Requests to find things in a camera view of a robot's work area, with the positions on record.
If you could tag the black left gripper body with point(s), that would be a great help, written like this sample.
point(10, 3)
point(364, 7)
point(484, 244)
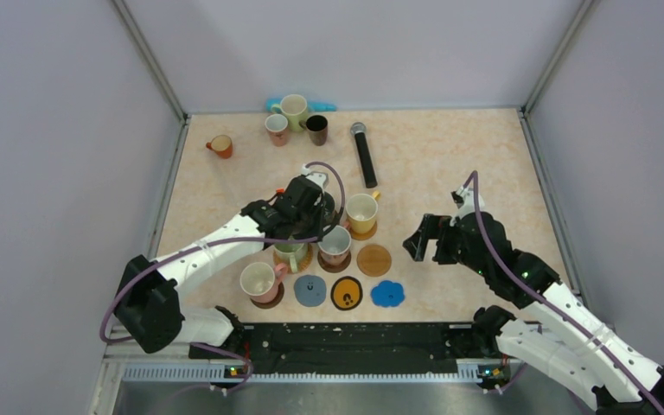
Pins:
point(309, 224)

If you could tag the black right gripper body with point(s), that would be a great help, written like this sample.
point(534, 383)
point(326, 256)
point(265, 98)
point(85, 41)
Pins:
point(450, 247)

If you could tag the light green mug front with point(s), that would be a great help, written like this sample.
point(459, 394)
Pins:
point(287, 247)

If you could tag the brown mug white interior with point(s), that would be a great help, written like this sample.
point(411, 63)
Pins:
point(335, 246)

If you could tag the yellow mug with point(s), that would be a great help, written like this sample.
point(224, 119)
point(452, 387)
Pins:
point(362, 210)

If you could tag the dark walnut round coaster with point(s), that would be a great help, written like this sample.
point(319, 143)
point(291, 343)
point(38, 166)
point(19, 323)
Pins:
point(333, 268)

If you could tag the light brown round coaster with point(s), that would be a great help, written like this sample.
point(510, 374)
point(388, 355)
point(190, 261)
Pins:
point(361, 236)

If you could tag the pink mug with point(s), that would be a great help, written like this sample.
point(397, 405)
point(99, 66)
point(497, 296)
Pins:
point(261, 281)

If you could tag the grey smiley silicone coaster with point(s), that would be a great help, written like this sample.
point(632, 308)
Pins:
point(310, 290)

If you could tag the small grey blue mug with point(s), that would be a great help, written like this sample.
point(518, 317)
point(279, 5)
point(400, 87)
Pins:
point(277, 128)

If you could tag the tan wooden round coaster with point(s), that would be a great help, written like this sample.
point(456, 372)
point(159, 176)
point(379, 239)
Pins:
point(374, 260)

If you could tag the blue cloud shaped coaster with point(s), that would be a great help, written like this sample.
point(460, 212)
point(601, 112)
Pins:
point(388, 294)

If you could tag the orange black smiley coaster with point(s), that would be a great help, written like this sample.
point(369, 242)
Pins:
point(346, 293)

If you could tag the walnut grooved round coaster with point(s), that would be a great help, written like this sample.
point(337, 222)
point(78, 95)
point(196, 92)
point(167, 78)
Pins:
point(274, 302)

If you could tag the dark green mug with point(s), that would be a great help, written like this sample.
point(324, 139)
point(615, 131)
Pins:
point(328, 210)

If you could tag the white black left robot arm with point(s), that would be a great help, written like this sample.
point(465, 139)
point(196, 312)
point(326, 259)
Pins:
point(148, 303)

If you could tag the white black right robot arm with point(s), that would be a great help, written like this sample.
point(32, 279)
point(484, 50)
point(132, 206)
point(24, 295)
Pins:
point(588, 358)

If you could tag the dark brown mug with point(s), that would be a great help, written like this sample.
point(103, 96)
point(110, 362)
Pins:
point(317, 129)

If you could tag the small orange mug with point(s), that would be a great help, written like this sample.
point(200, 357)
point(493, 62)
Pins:
point(221, 145)

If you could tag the black handheld microphone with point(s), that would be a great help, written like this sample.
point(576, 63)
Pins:
point(359, 133)

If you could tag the sage green mug back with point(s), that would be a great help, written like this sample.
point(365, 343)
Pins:
point(295, 108)

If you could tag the light blue plastic object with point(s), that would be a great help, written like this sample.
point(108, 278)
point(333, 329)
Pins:
point(314, 106)

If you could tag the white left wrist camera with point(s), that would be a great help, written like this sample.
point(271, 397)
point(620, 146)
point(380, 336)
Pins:
point(321, 179)

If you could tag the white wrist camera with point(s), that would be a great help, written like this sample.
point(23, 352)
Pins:
point(465, 200)
point(321, 179)

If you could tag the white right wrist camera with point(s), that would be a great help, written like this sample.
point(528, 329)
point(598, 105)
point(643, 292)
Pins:
point(465, 200)

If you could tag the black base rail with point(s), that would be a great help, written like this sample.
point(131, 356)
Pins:
point(368, 348)

